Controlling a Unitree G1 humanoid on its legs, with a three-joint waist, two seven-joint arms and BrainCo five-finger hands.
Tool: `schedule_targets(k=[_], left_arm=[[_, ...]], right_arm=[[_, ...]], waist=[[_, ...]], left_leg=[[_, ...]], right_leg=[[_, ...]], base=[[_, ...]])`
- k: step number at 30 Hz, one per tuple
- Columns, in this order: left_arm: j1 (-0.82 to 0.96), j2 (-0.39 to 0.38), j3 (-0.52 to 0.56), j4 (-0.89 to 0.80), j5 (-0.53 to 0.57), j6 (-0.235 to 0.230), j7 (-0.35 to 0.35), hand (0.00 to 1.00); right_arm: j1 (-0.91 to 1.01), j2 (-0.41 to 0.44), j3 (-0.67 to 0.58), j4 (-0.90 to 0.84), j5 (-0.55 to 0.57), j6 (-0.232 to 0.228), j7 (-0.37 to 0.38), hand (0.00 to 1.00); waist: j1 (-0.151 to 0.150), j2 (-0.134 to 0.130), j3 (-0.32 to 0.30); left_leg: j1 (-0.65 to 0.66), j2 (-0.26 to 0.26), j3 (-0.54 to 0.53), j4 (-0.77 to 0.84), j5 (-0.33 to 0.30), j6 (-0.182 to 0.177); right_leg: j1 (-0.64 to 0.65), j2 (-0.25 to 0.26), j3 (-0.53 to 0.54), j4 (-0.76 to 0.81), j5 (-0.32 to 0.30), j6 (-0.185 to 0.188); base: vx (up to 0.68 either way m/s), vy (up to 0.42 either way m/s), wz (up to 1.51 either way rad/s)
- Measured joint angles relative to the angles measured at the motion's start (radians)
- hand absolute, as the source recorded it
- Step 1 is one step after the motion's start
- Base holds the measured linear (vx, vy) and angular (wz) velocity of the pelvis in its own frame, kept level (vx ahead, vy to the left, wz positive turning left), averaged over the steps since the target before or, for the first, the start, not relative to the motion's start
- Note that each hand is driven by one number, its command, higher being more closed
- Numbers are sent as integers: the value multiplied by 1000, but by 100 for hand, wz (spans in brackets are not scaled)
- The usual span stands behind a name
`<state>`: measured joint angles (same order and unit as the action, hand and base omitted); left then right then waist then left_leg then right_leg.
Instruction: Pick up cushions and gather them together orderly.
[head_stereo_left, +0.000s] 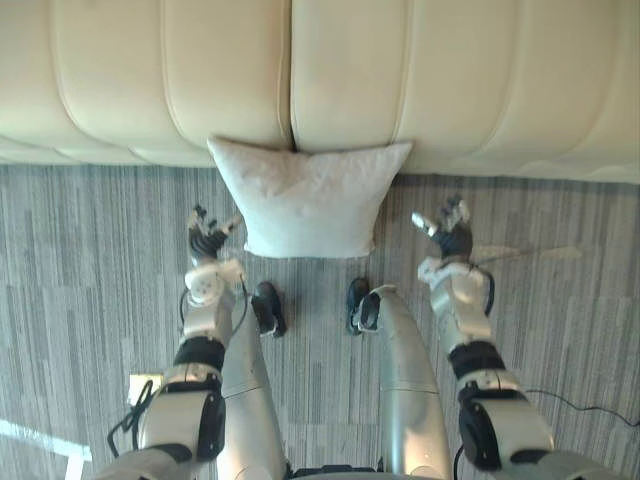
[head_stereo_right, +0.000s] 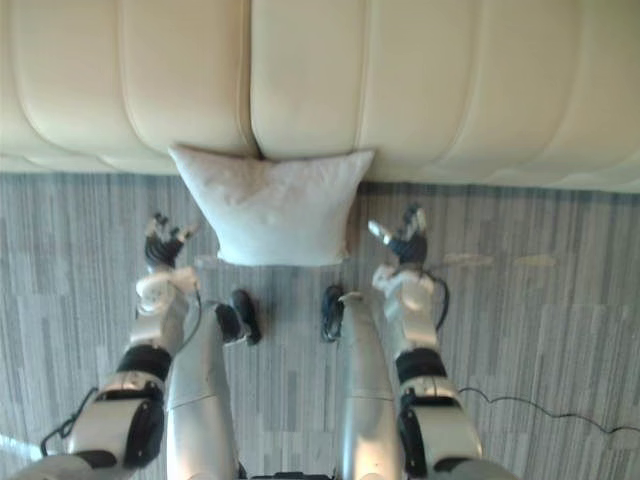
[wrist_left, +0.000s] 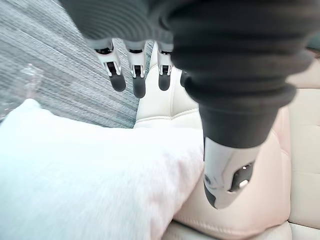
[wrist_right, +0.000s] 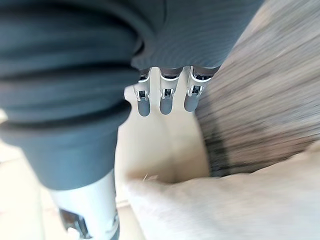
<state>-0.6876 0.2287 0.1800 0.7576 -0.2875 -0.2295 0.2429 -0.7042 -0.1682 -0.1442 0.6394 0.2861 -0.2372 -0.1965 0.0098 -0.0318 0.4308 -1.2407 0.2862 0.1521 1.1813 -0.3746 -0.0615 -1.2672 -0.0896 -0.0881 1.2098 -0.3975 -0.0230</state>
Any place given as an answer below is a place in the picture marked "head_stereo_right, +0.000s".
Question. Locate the silver robot right leg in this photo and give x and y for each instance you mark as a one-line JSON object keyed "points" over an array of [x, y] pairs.
{"points": [[367, 380]]}

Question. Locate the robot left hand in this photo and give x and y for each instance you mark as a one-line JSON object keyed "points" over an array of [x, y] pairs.
{"points": [[162, 245]]}

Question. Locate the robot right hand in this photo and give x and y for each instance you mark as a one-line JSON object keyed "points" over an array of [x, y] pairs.
{"points": [[409, 241]]}

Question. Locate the silver robot left leg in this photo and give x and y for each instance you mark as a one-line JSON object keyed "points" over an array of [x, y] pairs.
{"points": [[197, 395]]}

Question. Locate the dark robot foot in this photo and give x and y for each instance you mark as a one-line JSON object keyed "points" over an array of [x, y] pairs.
{"points": [[242, 315], [331, 312]]}

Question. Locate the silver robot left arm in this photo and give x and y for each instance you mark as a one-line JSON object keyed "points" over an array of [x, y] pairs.
{"points": [[135, 350]]}

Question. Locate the white square cushion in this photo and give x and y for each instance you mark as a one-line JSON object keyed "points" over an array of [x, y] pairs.
{"points": [[272, 205]]}

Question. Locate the silver robot leg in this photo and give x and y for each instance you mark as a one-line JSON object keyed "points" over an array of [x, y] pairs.
{"points": [[197, 395], [367, 380]]}

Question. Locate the dark robot right foot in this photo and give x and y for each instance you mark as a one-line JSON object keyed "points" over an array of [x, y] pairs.
{"points": [[331, 312]]}

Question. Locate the cream leather sofa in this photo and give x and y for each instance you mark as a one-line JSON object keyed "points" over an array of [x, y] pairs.
{"points": [[320, 80]]}

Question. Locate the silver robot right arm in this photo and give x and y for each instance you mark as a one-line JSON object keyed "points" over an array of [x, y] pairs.
{"points": [[425, 360]]}

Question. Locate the dark robot left foot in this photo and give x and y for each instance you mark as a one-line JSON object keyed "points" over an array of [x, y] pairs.
{"points": [[242, 315]]}

